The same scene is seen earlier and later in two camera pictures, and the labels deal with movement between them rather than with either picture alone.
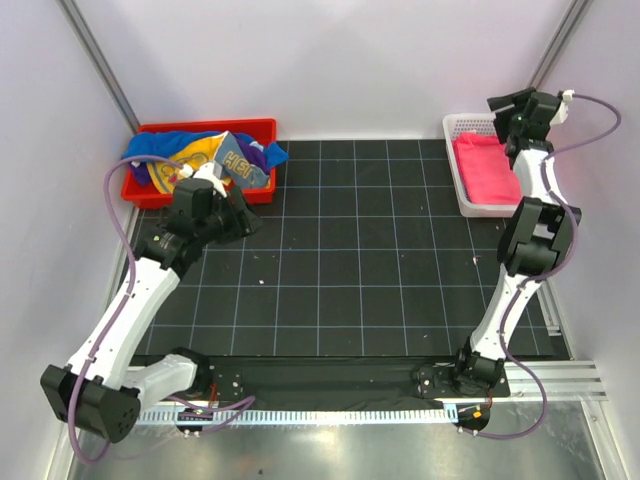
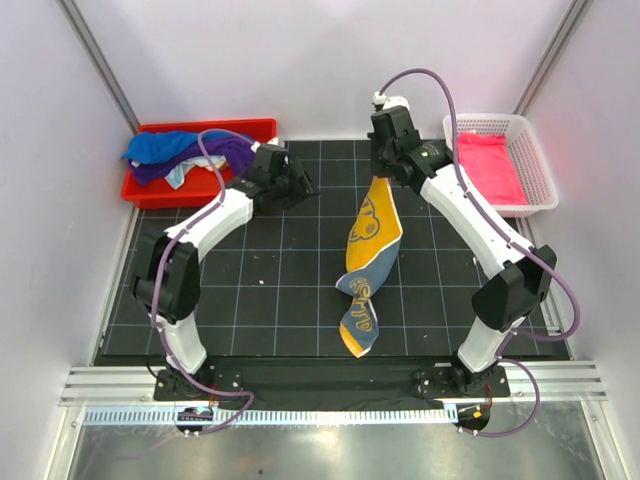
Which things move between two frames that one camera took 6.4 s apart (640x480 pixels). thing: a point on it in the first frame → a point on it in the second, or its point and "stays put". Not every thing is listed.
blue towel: [143, 147] stays put
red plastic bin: [264, 131] stays put
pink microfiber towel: [485, 170] stays put
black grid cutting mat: [366, 254] stays put
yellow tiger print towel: [164, 176] → [374, 232]
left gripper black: [243, 221] → [302, 186]
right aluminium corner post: [558, 44] stays put
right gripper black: [516, 99] → [377, 169]
